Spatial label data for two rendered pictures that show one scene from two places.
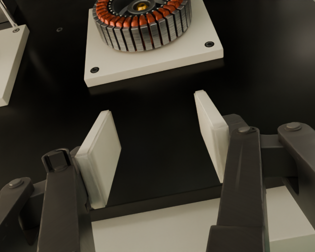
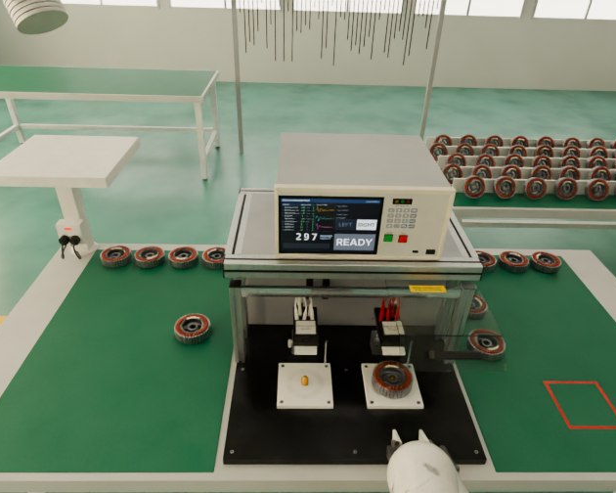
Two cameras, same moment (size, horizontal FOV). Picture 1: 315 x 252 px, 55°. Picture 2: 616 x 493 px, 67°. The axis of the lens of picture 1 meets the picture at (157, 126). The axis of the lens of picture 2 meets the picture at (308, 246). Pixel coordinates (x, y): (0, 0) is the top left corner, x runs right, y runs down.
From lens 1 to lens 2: 103 cm
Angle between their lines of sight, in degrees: 17
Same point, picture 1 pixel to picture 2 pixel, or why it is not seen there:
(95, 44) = (369, 387)
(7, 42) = (324, 373)
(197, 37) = (414, 397)
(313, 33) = (458, 407)
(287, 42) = (448, 408)
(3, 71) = (329, 390)
